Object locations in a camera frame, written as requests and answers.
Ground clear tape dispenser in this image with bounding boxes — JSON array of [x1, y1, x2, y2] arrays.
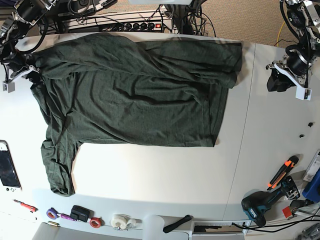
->
[[109, 214, 142, 231]]

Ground red tape roll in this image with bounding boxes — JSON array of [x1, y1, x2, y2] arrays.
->
[[89, 217, 102, 229]]

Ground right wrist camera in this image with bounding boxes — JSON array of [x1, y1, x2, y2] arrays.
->
[[2, 81, 15, 93]]

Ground blue box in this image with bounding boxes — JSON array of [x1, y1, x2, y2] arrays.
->
[[302, 170, 320, 203]]

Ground teal black power drill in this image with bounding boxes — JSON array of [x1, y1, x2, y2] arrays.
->
[[241, 176, 301, 228]]

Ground orange black utility knife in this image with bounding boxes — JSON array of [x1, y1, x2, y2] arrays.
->
[[266, 155, 299, 191]]

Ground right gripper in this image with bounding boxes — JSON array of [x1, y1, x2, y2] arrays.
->
[[2, 54, 40, 83]]

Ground black action camera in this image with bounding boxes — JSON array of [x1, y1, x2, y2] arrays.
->
[[70, 205, 90, 223]]

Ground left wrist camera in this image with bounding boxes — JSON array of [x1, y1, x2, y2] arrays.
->
[[295, 87, 312, 101]]

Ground black power strip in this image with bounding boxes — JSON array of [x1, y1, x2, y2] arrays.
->
[[98, 22, 172, 33]]

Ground yellow cable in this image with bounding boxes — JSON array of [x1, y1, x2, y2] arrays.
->
[[274, 21, 288, 47]]

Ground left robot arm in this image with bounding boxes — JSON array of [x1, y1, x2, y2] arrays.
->
[[266, 0, 320, 92]]

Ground purple tape roll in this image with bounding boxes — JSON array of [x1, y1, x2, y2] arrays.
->
[[46, 207, 59, 220]]

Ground white handheld game console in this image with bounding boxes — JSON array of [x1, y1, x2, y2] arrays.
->
[[0, 140, 22, 193]]

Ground white paper roll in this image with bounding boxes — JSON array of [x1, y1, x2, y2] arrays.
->
[[142, 215, 165, 240]]

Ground dark green t-shirt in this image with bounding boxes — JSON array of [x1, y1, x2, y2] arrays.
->
[[30, 33, 243, 197]]

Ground red screwdriver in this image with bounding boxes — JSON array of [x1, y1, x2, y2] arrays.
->
[[13, 199, 38, 213]]

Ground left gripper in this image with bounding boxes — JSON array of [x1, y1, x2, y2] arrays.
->
[[265, 53, 314, 92]]

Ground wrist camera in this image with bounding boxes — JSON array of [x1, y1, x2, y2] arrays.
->
[[295, 87, 312, 101], [2, 81, 15, 93]]

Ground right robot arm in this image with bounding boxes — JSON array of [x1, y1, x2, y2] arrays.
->
[[0, 0, 56, 84]]

